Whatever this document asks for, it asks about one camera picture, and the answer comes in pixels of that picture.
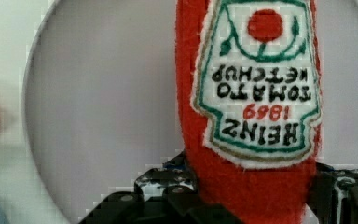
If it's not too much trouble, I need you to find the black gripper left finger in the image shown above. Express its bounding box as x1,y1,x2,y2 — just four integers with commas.
79,152,242,224

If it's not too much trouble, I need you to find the grey round plate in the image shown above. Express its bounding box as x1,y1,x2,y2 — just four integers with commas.
24,0,358,224

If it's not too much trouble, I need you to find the red plush ketchup bottle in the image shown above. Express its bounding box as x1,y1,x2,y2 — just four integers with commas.
175,0,317,224

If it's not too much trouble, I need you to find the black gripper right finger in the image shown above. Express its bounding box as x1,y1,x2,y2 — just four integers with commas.
307,162,358,224

